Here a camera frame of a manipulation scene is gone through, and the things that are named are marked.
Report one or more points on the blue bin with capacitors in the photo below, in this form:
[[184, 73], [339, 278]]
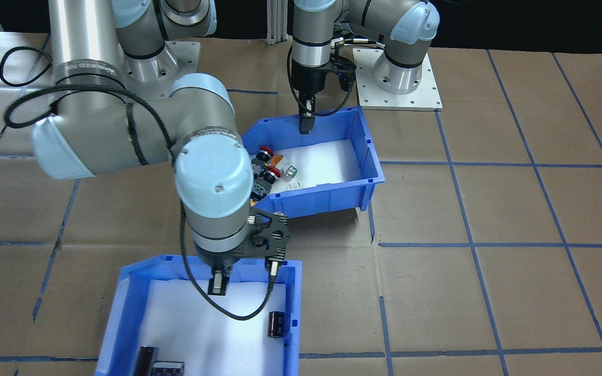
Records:
[[293, 292]]

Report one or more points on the blue bin with buttons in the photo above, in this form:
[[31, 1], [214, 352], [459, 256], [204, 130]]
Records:
[[327, 198]]

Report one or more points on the white foam pad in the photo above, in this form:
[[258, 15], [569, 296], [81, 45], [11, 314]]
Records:
[[327, 162], [201, 334]]

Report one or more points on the black cylindrical capacitor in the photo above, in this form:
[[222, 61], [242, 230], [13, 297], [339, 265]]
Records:
[[277, 325], [147, 361]]

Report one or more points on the black rectangular relay module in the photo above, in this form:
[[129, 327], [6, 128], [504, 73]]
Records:
[[168, 369]]

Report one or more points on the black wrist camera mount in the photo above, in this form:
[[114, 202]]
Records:
[[344, 65], [272, 235]]

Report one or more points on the orange push button switch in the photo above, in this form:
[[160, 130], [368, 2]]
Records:
[[277, 157]]

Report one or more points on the red push button switch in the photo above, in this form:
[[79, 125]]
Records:
[[266, 152], [272, 173]]

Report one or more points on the green push button switch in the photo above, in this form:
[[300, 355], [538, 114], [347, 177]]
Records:
[[290, 169]]

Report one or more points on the aluminium frame bar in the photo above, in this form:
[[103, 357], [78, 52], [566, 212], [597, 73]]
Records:
[[276, 21]]

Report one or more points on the white square base plate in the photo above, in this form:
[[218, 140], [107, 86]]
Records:
[[416, 99], [183, 62]]

